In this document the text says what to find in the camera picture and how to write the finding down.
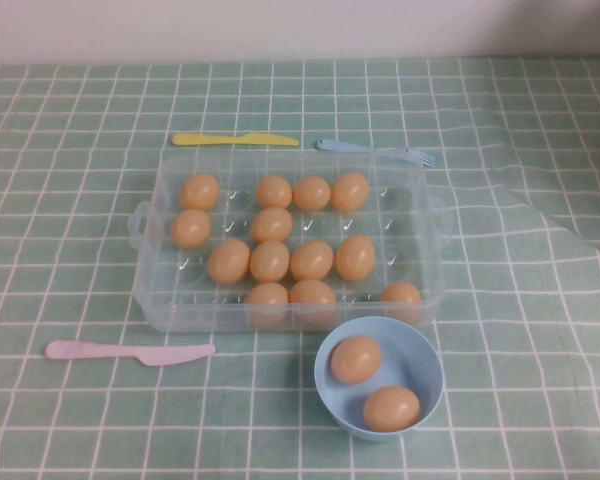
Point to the clear plastic egg box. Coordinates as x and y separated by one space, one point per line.
400 225

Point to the light blue plastic fork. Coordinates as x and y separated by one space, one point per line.
360 147

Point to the yellow plastic knife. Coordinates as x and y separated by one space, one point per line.
220 139

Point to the light blue plastic bowl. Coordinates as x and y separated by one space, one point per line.
420 360

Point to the pink plastic knife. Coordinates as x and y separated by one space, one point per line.
130 352

